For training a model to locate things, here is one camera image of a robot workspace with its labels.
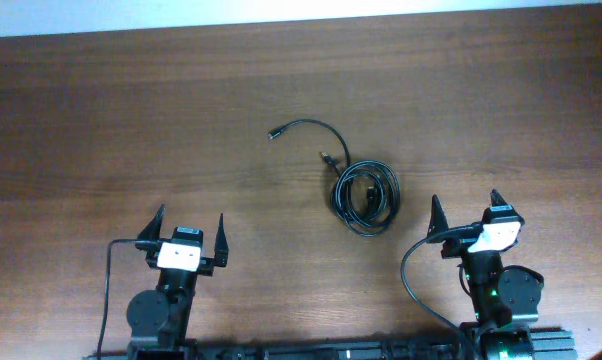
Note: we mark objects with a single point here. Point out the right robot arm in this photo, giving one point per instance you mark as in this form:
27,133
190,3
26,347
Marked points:
505,298

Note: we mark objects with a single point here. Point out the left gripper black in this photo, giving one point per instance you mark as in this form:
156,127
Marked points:
206,266

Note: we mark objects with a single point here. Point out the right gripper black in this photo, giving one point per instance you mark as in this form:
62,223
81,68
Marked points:
458,246

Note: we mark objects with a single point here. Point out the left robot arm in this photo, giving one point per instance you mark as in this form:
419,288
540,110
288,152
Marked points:
159,317

